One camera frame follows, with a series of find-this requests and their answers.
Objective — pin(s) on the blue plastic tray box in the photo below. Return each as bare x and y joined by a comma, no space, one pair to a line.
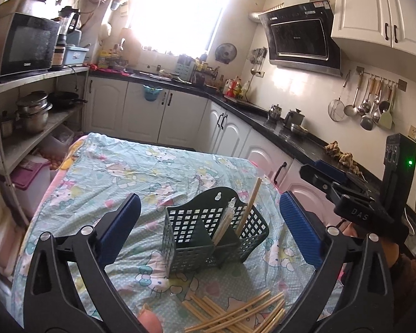
75,56

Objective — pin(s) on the hanging metal ladle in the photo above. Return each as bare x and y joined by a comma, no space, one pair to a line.
351,110

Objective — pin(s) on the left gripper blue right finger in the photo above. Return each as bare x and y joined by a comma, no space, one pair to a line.
366,302

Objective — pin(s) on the left hand fingers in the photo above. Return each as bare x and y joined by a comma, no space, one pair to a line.
149,320

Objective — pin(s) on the blue hanging door bin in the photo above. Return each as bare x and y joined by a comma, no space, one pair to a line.
151,93

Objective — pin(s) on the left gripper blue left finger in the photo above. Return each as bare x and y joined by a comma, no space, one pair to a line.
51,300

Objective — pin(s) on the dark green plastic utensil basket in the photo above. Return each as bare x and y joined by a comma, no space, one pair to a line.
188,230

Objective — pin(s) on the stainless steel stacked pots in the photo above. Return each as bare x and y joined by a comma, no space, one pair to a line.
33,111

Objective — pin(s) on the black blender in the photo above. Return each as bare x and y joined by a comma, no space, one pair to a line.
66,15

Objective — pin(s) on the bamboo chopstick pair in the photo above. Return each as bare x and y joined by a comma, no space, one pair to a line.
224,223
256,305
203,303
248,207
271,320

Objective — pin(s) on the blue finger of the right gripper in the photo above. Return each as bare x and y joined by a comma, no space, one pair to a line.
334,173

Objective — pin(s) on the purple lidded storage box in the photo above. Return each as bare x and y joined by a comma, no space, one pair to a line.
31,179

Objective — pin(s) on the metal storage shelf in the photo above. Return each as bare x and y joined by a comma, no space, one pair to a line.
13,152

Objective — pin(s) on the black tracker box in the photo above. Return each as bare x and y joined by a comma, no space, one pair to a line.
400,162

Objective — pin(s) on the white upper cabinet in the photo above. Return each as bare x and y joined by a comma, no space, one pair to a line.
380,33

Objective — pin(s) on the black range hood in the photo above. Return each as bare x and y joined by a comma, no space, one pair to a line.
298,36

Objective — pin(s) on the steel kettle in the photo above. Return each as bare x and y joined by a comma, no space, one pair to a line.
293,117

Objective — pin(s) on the small steel teapot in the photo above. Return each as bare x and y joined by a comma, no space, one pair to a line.
274,113

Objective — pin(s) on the black frying pan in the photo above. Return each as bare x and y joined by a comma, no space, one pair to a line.
65,100

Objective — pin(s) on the small wall fan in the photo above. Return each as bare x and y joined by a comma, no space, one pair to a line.
225,53

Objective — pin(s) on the black microwave oven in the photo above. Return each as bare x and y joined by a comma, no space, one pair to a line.
27,43

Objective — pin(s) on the hanging wire strainer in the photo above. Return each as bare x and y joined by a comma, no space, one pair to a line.
336,106

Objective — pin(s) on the hello kitty patterned tablecloth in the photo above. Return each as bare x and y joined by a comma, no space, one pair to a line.
105,170

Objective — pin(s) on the hanging green spatula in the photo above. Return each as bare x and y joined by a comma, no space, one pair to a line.
385,120

